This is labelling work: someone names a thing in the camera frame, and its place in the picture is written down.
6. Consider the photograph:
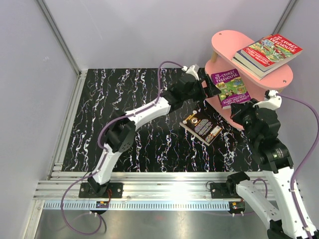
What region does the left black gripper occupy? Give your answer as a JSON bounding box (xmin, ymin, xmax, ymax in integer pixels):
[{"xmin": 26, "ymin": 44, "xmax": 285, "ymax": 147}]
[{"xmin": 182, "ymin": 75, "xmax": 220, "ymax": 102}]

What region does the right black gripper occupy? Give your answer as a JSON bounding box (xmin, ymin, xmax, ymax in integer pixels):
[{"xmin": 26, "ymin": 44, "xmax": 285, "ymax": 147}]
[{"xmin": 229, "ymin": 98, "xmax": 262, "ymax": 145}]

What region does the purple treehouse book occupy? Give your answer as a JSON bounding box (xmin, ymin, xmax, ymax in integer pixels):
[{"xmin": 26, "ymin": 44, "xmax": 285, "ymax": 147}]
[{"xmin": 211, "ymin": 69, "xmax": 251, "ymax": 109}]

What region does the blue 169-storey treehouse book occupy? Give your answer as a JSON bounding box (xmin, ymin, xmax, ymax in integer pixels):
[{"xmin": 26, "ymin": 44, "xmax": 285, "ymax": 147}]
[{"xmin": 179, "ymin": 110, "xmax": 223, "ymax": 146}]

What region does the dark blue hardcover book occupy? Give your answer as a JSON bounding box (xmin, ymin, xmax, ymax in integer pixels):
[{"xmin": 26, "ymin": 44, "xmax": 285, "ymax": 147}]
[{"xmin": 232, "ymin": 57, "xmax": 271, "ymax": 80}]

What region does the blue orange sunset paperback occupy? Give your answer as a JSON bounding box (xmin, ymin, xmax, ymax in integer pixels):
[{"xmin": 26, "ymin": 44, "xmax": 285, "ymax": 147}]
[{"xmin": 234, "ymin": 51, "xmax": 276, "ymax": 73}]

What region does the red 13-storey treehouse book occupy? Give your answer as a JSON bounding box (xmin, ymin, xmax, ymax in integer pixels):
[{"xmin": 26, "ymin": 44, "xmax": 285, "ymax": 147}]
[{"xmin": 238, "ymin": 34, "xmax": 303, "ymax": 71}]

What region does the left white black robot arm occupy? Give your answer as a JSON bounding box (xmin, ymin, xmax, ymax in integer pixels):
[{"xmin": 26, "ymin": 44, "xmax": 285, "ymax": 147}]
[{"xmin": 88, "ymin": 73, "xmax": 221, "ymax": 198}]

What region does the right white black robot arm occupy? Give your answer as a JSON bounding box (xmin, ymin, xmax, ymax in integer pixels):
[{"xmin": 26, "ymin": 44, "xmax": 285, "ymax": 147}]
[{"xmin": 226, "ymin": 99, "xmax": 319, "ymax": 239}]

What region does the pink three-tier shelf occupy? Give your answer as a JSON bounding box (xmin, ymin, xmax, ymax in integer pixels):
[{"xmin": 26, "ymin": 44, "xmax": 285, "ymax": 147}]
[{"xmin": 205, "ymin": 30, "xmax": 293, "ymax": 130}]

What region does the black marble pattern mat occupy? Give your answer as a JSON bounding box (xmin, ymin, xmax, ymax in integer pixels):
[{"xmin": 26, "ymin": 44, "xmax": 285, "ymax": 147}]
[{"xmin": 62, "ymin": 68, "xmax": 260, "ymax": 172}]

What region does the right small circuit board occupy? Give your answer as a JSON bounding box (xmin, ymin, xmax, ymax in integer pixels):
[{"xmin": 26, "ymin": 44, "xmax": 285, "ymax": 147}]
[{"xmin": 229, "ymin": 201, "xmax": 246, "ymax": 214}]

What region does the small circuit board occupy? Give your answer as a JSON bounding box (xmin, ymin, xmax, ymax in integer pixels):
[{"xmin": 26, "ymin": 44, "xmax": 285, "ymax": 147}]
[
  {"xmin": 229, "ymin": 201, "xmax": 246, "ymax": 214},
  {"xmin": 96, "ymin": 201, "xmax": 109, "ymax": 209}
]

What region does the left small circuit board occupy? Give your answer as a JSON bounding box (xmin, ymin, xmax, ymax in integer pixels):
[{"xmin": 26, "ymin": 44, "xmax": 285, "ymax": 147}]
[{"xmin": 96, "ymin": 201, "xmax": 109, "ymax": 209}]

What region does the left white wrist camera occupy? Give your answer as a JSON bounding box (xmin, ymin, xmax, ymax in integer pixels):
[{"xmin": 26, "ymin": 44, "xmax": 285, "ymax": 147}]
[{"xmin": 181, "ymin": 64, "xmax": 199, "ymax": 81}]

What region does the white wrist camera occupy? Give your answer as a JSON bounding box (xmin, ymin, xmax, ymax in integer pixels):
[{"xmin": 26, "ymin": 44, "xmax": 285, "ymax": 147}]
[
  {"xmin": 253, "ymin": 90, "xmax": 282, "ymax": 111},
  {"xmin": 181, "ymin": 64, "xmax": 199, "ymax": 81}
]

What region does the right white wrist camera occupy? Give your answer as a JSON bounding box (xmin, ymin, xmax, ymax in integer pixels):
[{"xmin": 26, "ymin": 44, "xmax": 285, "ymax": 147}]
[{"xmin": 253, "ymin": 90, "xmax": 282, "ymax": 111}]

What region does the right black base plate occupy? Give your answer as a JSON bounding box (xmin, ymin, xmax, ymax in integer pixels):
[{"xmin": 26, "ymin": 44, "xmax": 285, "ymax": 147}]
[{"xmin": 209, "ymin": 182, "xmax": 241, "ymax": 200}]

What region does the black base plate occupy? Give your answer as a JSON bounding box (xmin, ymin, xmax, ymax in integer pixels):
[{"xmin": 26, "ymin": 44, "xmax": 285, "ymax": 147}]
[
  {"xmin": 209, "ymin": 182, "xmax": 241, "ymax": 200},
  {"xmin": 78, "ymin": 182, "xmax": 124, "ymax": 199}
]

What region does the right aluminium corner post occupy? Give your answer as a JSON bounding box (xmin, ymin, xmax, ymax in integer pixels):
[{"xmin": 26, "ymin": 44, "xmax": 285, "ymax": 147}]
[{"xmin": 271, "ymin": 0, "xmax": 299, "ymax": 35}]

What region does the aluminium corner post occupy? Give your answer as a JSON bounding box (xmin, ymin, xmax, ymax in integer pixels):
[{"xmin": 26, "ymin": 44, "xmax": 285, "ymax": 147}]
[
  {"xmin": 271, "ymin": 0, "xmax": 299, "ymax": 35},
  {"xmin": 37, "ymin": 0, "xmax": 87, "ymax": 78}
]

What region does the left aluminium corner post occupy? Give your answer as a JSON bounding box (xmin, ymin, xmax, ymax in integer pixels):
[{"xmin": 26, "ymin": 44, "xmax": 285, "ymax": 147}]
[{"xmin": 37, "ymin": 0, "xmax": 87, "ymax": 78}]

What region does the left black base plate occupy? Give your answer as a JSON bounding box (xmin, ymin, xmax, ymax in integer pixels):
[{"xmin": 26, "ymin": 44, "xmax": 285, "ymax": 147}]
[{"xmin": 78, "ymin": 182, "xmax": 124, "ymax": 199}]

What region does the aluminium mounting rail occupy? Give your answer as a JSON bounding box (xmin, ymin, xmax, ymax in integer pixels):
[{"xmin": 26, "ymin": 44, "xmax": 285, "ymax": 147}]
[{"xmin": 33, "ymin": 171, "xmax": 229, "ymax": 201}]

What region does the white slotted cable duct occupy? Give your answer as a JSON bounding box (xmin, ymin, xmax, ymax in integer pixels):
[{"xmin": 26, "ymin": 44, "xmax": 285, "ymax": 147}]
[{"xmin": 44, "ymin": 200, "xmax": 230, "ymax": 211}]

